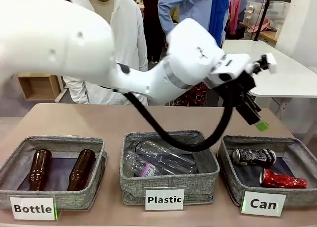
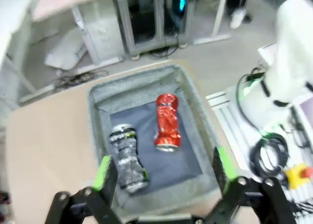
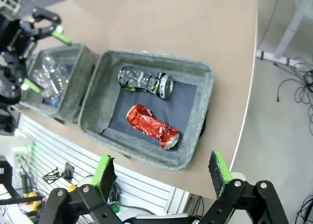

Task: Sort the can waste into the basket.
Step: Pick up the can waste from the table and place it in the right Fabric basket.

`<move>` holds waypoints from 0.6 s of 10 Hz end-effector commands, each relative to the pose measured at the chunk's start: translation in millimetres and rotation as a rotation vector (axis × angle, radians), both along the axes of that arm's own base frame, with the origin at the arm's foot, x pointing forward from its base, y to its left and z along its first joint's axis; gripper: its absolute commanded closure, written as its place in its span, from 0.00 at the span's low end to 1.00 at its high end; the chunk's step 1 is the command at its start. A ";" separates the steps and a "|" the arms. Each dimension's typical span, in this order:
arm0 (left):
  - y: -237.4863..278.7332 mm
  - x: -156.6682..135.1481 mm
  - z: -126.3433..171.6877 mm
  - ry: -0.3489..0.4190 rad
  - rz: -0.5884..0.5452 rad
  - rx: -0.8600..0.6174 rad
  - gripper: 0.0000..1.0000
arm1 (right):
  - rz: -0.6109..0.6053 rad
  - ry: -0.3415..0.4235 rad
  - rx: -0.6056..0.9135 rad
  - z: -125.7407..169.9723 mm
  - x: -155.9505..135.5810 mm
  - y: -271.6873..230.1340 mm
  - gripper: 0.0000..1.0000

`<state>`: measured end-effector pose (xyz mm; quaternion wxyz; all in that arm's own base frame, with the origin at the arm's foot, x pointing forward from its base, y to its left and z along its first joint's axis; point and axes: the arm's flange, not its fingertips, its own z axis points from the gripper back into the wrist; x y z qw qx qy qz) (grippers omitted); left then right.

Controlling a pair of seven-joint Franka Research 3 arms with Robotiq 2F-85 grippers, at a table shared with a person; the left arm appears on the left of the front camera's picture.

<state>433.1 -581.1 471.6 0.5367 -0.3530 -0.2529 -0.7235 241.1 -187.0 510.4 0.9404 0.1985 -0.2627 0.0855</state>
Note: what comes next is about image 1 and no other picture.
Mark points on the empty cardboard box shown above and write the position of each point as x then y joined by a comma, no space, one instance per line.
37,87

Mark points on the white background table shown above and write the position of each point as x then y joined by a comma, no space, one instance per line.
292,75

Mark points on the white Bottle label sign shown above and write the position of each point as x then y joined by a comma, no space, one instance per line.
32,208

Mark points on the grey fabric basket Can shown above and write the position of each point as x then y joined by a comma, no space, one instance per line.
230,172

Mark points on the person in blue shirt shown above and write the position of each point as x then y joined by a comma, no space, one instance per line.
195,4

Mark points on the large clear plastic bottle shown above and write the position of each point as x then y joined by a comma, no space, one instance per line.
178,162

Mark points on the white Plastic label sign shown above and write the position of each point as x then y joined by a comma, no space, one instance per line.
164,199

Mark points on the grey fabric basket Bottle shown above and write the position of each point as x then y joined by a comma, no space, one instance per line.
49,194

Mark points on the grey fabric basket Plastic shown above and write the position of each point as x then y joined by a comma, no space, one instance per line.
168,181

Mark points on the person in dark clothes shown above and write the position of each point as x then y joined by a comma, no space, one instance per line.
152,38

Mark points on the crushed red soda can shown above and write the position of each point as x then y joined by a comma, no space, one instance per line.
284,180

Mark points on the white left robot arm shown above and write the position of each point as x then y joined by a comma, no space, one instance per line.
62,38

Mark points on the clear plastic storage bins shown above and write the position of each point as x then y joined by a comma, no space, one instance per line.
267,11

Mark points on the brown glass beer bottle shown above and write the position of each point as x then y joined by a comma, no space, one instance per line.
80,171
39,170

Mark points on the person in pink top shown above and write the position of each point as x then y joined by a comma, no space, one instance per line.
235,11

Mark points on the wooden background desk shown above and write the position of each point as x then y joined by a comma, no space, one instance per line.
268,35

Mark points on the black stand pole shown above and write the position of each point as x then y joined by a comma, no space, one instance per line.
265,14

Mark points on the crushed black Pepsi can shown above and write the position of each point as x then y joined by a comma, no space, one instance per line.
255,156

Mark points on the white Can label sign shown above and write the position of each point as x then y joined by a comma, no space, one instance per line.
263,203

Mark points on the small pink-label plastic bottle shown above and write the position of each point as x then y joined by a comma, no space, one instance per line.
143,168

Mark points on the person in white coat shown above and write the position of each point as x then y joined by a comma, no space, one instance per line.
128,26

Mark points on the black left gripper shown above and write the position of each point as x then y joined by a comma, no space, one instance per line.
244,85

